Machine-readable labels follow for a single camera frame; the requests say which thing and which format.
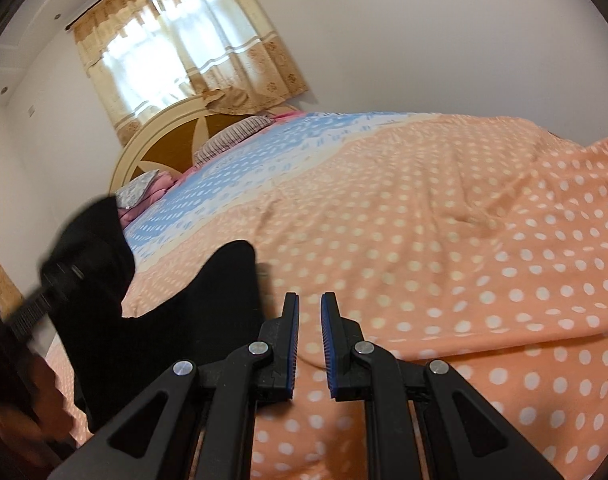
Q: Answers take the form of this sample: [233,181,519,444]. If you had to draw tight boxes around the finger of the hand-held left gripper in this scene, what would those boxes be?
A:
[3,255,87,341]

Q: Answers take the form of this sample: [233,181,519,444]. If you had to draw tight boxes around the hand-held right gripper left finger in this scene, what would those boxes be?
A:
[49,292,301,480]

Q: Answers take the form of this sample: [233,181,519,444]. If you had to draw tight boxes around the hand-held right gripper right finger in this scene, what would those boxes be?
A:
[320,292,566,480]

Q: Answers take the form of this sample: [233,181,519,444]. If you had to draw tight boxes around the black pants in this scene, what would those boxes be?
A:
[40,197,286,434]

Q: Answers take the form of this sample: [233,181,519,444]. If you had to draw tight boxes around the person's left hand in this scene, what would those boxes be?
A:
[0,357,74,466]

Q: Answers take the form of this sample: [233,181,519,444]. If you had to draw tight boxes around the wooden door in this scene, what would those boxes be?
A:
[0,246,25,321]

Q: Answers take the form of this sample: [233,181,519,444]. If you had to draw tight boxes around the orange blue polka dot blanket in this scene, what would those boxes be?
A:
[44,110,608,480]

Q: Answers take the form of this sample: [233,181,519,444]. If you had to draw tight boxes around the grey patterned pillow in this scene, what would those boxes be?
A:
[116,169,160,210]

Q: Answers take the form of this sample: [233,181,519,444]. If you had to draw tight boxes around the striped pillow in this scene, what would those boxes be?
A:
[191,115,278,169]

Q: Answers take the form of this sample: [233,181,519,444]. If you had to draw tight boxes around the cream wooden headboard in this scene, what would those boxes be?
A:
[109,97,305,196]

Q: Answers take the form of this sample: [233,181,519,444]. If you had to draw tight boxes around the beige floral curtain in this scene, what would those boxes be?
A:
[72,0,311,149]

